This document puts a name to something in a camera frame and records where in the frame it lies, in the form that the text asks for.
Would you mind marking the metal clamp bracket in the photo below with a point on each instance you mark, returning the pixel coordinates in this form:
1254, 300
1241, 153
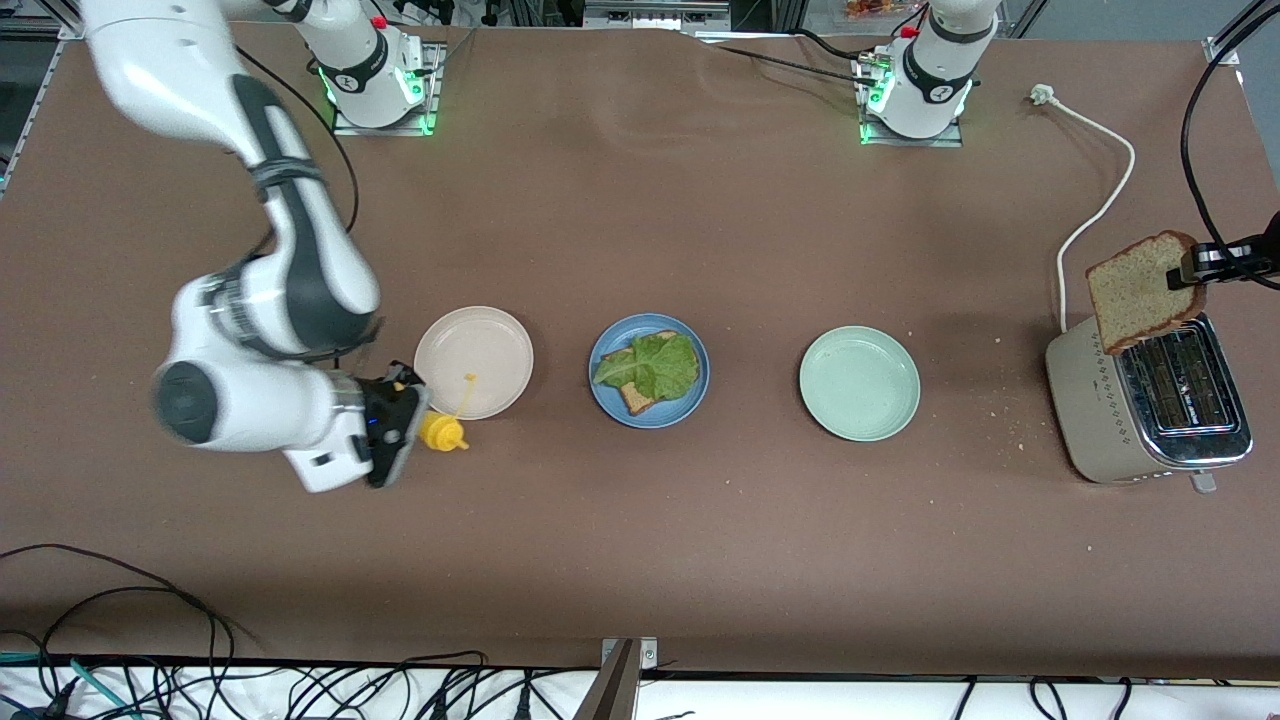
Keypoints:
620, 690

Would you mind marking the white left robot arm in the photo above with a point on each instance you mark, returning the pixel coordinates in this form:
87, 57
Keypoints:
935, 80

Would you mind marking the beige chrome toaster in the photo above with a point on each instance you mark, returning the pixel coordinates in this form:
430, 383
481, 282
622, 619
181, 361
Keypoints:
1095, 420

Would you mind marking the aluminium frame profile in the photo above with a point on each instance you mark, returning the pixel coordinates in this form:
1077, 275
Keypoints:
1225, 50

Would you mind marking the light green round plate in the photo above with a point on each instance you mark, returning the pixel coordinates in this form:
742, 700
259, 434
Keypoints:
859, 383

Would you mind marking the orange packet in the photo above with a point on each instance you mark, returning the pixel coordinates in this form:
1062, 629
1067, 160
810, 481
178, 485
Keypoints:
880, 9

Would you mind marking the beige round plate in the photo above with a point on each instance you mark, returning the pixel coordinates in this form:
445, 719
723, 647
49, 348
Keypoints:
480, 350

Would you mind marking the green lettuce leaf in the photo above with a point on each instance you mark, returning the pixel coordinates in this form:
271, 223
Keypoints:
660, 365

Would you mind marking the brown bread slice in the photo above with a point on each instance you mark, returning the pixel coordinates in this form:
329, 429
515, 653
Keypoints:
635, 400
1135, 295

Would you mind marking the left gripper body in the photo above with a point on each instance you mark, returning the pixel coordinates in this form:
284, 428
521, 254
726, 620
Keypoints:
1252, 250

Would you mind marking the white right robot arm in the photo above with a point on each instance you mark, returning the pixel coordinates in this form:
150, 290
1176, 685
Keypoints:
180, 70

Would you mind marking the blue round plate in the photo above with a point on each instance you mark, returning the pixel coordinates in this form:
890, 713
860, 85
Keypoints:
690, 400

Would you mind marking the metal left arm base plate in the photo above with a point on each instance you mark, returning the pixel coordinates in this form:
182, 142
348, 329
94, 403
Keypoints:
950, 142

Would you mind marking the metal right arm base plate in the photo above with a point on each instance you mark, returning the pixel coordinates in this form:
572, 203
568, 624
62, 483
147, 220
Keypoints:
435, 90

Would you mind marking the grey metal rail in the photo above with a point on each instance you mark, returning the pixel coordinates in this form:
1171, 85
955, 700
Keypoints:
655, 14

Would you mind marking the yellow squeeze bottle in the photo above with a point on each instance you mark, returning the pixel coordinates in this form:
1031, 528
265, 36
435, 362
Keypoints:
442, 432

